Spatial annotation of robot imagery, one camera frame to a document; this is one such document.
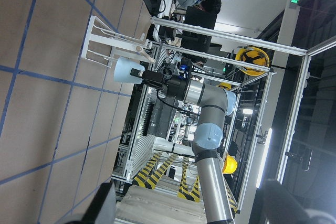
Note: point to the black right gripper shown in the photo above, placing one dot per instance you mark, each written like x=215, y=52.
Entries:
x=175, y=86

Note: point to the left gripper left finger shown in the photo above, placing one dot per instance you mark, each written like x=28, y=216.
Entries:
x=103, y=206

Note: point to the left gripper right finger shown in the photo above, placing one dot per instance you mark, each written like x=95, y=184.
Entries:
x=279, y=206

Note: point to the light blue plastic cup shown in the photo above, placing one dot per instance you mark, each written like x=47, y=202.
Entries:
x=122, y=72

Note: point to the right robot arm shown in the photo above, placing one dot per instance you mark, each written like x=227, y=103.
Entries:
x=215, y=103

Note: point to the yellow hard hat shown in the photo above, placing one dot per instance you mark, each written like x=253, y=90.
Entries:
x=254, y=56

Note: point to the white wire cup rack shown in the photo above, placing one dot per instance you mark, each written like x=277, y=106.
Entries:
x=121, y=45

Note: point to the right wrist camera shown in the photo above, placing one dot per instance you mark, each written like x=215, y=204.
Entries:
x=180, y=69

